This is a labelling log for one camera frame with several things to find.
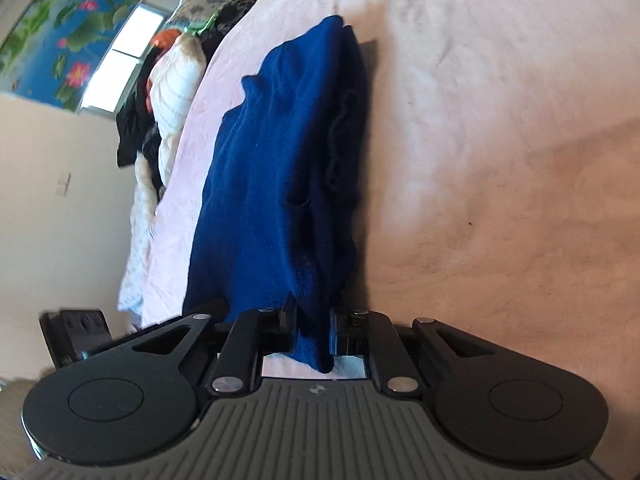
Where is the floral blue white pillow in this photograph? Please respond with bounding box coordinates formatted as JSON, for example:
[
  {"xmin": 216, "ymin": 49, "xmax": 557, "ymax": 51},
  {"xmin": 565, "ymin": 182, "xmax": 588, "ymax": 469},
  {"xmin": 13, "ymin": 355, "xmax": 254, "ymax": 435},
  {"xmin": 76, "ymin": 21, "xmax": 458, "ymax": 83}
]
[{"xmin": 164, "ymin": 0, "xmax": 226, "ymax": 32}]

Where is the blue knitted sweater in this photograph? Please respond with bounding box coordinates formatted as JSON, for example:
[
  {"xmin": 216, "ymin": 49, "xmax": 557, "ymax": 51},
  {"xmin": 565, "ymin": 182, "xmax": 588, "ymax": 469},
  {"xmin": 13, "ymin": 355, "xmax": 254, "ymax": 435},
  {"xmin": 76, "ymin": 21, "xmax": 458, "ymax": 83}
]
[{"xmin": 182, "ymin": 15, "xmax": 369, "ymax": 373}]

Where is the black power strip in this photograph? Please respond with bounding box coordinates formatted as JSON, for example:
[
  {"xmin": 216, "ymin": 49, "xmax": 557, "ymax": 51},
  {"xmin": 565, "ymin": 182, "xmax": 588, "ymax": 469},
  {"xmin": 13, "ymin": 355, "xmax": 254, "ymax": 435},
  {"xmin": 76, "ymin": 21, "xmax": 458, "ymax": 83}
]
[{"xmin": 38, "ymin": 309, "xmax": 112, "ymax": 368}]

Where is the lotus flower wall poster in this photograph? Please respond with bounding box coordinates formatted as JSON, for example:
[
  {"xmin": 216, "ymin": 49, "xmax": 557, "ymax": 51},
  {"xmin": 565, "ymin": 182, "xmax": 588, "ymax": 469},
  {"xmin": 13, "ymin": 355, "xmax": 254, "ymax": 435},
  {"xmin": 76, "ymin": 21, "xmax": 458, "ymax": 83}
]
[{"xmin": 1, "ymin": 0, "xmax": 142, "ymax": 113}]

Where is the pink bed blanket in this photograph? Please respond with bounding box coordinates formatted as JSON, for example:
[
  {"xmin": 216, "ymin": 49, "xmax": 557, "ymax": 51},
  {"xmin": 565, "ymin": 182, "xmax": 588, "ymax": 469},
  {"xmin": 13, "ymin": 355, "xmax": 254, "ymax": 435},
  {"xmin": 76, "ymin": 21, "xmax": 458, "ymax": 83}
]
[{"xmin": 117, "ymin": 0, "xmax": 640, "ymax": 380}]

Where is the green plastic hanger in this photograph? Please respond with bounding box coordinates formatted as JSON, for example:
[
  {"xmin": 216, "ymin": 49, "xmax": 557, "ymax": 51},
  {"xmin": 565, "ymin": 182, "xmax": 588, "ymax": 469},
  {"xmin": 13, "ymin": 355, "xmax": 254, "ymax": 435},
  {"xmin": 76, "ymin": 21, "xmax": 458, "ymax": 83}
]
[{"xmin": 191, "ymin": 9, "xmax": 221, "ymax": 36}]

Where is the white wall switch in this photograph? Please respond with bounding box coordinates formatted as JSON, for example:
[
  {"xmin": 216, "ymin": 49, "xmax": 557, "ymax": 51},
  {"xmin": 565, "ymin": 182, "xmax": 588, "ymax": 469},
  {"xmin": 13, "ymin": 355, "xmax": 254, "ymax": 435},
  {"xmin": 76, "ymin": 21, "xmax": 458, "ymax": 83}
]
[{"xmin": 55, "ymin": 171, "xmax": 72, "ymax": 197}]

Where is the bright window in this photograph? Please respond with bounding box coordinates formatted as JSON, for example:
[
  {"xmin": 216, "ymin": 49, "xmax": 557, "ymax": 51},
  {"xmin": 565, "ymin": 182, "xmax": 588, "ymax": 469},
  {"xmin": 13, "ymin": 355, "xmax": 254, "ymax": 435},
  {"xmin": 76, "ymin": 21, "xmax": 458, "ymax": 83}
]
[{"xmin": 80, "ymin": 4, "xmax": 167, "ymax": 115}]

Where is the white quilted jacket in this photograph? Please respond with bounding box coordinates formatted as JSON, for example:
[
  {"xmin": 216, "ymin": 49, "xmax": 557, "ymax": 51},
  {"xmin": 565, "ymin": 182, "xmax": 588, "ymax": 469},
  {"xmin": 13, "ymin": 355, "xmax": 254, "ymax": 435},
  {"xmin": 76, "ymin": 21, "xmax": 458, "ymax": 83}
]
[{"xmin": 134, "ymin": 34, "xmax": 206, "ymax": 202}]

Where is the black garment beside bed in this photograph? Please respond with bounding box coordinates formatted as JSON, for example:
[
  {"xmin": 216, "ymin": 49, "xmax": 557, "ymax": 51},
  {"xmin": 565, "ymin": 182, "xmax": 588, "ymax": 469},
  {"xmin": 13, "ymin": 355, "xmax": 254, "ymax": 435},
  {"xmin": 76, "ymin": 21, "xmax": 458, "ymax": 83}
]
[{"xmin": 116, "ymin": 47, "xmax": 163, "ymax": 194}]

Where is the leopard print fuzzy garment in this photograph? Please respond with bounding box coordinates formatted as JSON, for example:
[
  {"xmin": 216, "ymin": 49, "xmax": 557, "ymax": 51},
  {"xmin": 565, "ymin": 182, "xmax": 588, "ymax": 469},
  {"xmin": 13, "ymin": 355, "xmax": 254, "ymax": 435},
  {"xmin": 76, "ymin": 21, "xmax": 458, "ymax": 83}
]
[{"xmin": 200, "ymin": 0, "xmax": 257, "ymax": 58}]

